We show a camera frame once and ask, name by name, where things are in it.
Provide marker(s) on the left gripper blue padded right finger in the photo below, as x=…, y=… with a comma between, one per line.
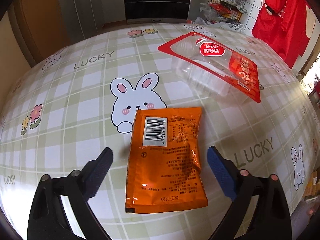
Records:
x=224, y=171

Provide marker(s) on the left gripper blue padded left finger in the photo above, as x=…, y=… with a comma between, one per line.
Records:
x=94, y=173

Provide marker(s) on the orange snack packet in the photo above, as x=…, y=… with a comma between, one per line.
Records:
x=163, y=172

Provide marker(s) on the red clear plastic package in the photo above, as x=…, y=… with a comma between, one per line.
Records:
x=212, y=67

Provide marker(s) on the green checked bunny tablecloth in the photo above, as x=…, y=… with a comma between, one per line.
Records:
x=63, y=112

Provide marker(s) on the white plastic bag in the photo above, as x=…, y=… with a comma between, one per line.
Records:
x=222, y=25

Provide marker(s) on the red apron on hook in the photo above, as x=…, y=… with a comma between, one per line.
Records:
x=286, y=26

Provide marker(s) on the grey lower cabinets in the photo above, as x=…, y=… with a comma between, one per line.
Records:
x=86, y=18

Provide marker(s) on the black oven range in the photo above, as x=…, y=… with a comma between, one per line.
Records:
x=138, y=11

